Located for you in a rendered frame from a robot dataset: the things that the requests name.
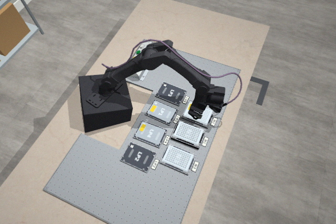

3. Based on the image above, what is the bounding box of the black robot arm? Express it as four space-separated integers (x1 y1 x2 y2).
87 40 225 113

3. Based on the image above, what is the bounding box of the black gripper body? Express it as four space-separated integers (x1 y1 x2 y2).
188 98 204 116

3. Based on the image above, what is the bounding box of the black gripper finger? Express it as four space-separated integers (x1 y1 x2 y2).
188 113 202 120

